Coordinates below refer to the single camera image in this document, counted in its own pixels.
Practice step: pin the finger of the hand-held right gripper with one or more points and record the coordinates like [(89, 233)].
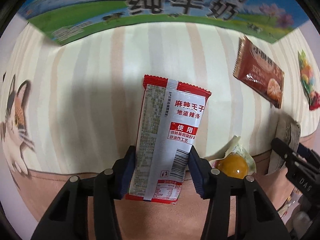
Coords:
[(285, 151), (308, 152)]

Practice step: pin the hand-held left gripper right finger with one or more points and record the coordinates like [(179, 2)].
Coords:
[(197, 172)]

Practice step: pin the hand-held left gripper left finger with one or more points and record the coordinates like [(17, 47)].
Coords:
[(126, 172)]

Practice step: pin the silver white snack packet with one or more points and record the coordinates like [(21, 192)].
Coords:
[(287, 130)]

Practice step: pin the red and white strip packet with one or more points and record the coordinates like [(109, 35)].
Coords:
[(170, 120)]

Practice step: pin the printed cardboard box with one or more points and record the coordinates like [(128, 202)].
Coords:
[(162, 10)]

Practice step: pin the clear egg yolk packet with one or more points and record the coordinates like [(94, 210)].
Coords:
[(233, 166)]

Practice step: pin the small red snack packet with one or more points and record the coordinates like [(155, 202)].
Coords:
[(315, 102)]

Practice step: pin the colourful candy packet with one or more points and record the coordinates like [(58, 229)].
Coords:
[(307, 72)]

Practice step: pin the brown red biscuit packet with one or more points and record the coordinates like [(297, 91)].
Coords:
[(260, 72)]

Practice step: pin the cat printed blanket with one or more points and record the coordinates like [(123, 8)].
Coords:
[(87, 80)]

